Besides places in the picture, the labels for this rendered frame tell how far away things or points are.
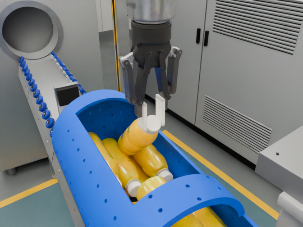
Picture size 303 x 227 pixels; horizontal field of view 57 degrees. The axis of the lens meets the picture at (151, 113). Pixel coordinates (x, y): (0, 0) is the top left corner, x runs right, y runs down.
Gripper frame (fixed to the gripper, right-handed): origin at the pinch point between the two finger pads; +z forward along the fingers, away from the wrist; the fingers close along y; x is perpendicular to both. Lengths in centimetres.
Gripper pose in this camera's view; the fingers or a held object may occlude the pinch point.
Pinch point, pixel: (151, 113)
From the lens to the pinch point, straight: 61.5
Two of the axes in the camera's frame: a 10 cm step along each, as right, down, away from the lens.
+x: 4.9, 4.5, -7.5
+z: 0.0, 8.6, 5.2
